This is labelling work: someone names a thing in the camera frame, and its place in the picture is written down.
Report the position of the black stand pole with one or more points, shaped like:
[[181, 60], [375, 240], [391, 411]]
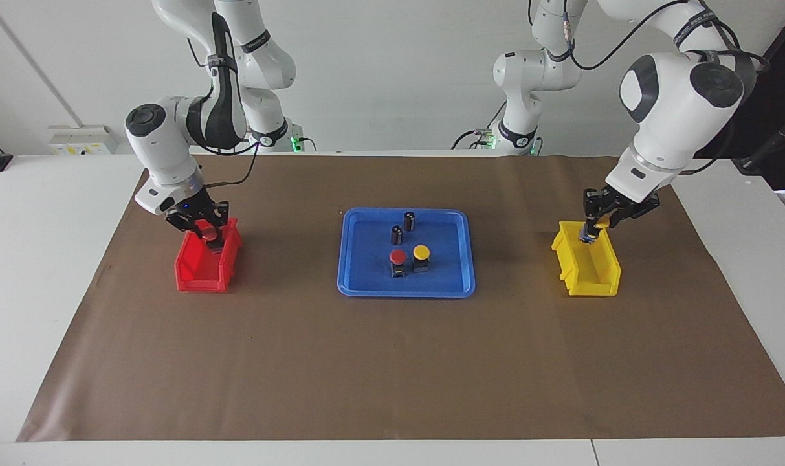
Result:
[[777, 139]]

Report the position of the brown table mat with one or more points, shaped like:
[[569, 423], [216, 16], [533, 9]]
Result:
[[392, 362]]

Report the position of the blue plastic tray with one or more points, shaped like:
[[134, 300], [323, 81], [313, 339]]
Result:
[[444, 278]]

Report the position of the yellow push button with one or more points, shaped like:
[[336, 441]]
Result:
[[421, 253], [602, 222]]

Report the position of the black cylindrical capacitor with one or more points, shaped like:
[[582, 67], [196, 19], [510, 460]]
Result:
[[409, 221], [397, 235]]

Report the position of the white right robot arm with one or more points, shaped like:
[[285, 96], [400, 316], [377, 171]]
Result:
[[165, 149]]

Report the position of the red plastic bin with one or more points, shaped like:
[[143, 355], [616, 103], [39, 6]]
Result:
[[195, 272]]

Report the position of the red push button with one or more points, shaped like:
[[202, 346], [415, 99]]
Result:
[[209, 232], [398, 259]]

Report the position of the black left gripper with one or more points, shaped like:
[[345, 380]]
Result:
[[615, 206]]

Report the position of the white wall socket box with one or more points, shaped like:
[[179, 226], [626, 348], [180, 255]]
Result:
[[81, 139]]

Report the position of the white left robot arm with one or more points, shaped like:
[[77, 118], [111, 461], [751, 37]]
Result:
[[677, 110]]

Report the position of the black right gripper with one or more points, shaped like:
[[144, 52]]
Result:
[[195, 210]]

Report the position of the yellow plastic bin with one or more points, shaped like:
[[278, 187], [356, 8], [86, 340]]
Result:
[[602, 272]]

